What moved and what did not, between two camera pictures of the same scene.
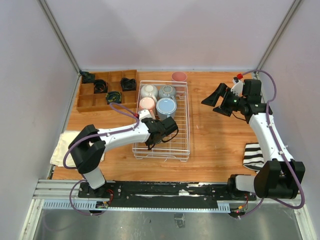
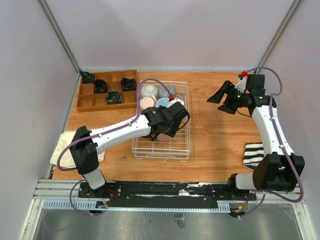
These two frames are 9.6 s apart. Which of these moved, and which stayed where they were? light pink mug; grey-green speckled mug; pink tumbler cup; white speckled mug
Moved: pink tumbler cup
Stayed: white speckled mug; grey-green speckled mug; light pink mug
